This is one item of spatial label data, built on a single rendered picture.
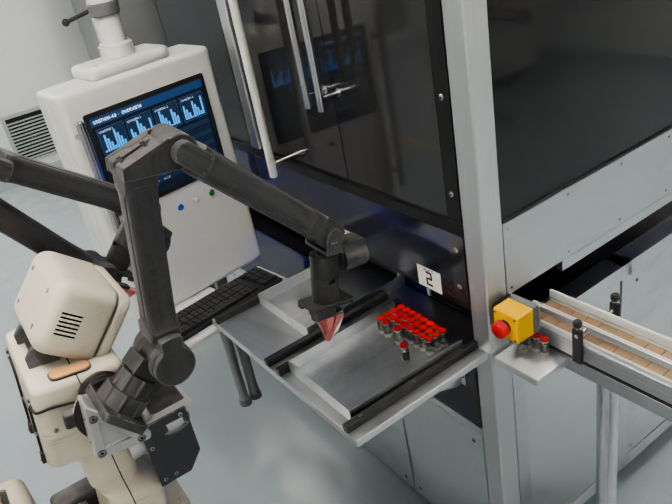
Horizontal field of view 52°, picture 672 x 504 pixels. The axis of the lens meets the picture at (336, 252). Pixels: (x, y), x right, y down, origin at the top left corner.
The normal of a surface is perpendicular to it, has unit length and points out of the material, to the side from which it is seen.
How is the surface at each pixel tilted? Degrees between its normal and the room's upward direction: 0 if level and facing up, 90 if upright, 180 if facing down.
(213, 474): 0
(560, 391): 90
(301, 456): 0
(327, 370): 0
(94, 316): 90
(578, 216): 90
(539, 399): 90
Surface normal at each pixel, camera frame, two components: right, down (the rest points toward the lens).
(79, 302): 0.55, 0.31
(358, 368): -0.18, -0.86
